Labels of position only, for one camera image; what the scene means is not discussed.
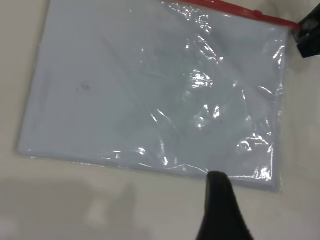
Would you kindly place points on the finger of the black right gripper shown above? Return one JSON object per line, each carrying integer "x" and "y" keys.
{"x": 311, "y": 22}
{"x": 310, "y": 48}

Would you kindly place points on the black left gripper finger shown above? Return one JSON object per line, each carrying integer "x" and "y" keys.
{"x": 220, "y": 212}

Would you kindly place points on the red zipper slider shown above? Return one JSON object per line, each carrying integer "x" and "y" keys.
{"x": 258, "y": 13}

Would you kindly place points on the clear zip bag red zipper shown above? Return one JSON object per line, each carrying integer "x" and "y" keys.
{"x": 150, "y": 87}

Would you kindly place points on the clear plastic zipper bag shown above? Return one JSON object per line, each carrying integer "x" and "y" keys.
{"x": 112, "y": 87}

